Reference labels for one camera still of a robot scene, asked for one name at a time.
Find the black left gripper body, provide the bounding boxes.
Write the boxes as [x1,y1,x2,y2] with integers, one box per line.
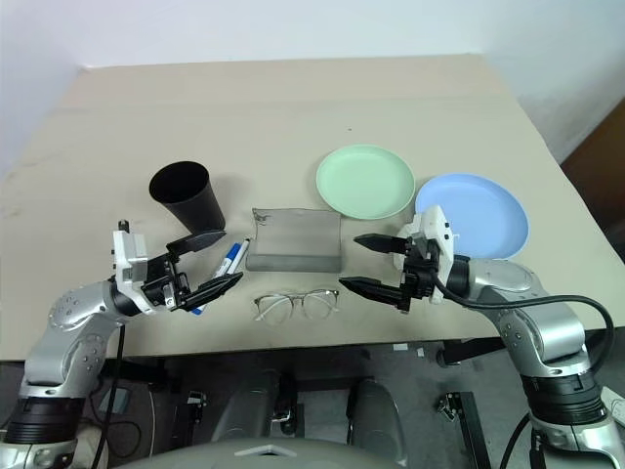
[141,241,194,314]

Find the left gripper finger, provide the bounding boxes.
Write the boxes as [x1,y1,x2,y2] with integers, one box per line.
[165,231,229,257]
[180,272,245,312]

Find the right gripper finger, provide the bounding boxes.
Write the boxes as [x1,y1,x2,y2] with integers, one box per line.
[337,277,407,307]
[353,233,408,255]

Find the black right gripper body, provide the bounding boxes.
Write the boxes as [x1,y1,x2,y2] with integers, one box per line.
[393,234,443,314]

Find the white marker with blue cap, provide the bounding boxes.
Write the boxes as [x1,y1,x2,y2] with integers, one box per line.
[191,241,246,317]

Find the white marker with black cap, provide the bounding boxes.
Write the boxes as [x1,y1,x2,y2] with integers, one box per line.
[228,236,253,276]

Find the clear frame eyeglasses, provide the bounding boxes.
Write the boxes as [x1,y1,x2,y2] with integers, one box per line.
[252,287,342,326]

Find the blue plastic plate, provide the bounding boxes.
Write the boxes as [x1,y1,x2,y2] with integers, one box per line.
[414,171,531,260]

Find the grey fabric glasses pouch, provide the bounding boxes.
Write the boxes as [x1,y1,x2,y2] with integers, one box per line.
[245,207,343,274]

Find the black plastic cup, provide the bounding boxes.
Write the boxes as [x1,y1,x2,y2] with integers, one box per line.
[147,159,229,235]

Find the green plastic plate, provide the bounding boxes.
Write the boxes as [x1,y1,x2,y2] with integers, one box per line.
[315,143,416,221]

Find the black table bar with caster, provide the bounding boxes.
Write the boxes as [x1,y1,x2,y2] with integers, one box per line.
[438,336,509,367]

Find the dark rounded grey shape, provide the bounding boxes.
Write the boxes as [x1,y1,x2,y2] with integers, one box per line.
[349,378,409,465]
[214,373,294,450]

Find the black floor stand bar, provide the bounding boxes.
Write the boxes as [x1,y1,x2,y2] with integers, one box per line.
[456,390,494,469]

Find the grey robot torso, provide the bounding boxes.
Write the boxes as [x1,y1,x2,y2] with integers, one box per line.
[114,437,406,469]

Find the white power strip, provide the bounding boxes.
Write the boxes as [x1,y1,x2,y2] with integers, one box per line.
[603,385,625,426]

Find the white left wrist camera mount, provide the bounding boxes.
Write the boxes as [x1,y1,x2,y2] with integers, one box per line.
[110,228,156,314]

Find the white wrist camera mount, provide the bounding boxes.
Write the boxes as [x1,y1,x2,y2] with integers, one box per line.
[110,228,156,314]
[398,204,463,305]

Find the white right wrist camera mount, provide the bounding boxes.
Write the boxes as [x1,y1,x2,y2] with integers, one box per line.
[398,204,463,305]

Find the black table frame bar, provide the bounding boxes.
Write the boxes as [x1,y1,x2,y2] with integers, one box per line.
[97,356,170,390]

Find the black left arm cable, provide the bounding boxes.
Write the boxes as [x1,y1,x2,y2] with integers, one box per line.
[95,324,126,463]

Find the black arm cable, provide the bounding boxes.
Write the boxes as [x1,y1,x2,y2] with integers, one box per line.
[95,324,126,463]
[434,277,615,469]

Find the metal clamp bracket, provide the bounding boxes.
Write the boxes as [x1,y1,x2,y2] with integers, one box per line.
[437,393,463,421]

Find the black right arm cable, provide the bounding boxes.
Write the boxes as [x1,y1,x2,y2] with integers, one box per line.
[434,277,615,469]

